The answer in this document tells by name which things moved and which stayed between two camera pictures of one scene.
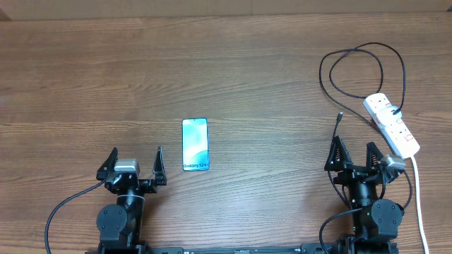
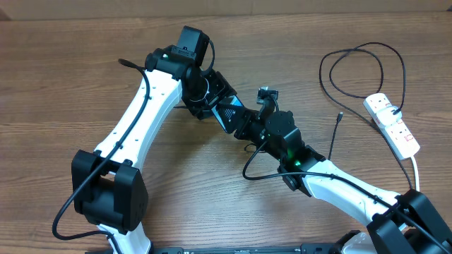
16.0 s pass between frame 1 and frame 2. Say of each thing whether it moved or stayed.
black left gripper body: moved
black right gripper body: moved
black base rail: stayed
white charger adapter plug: stayed
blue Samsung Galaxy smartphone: moved
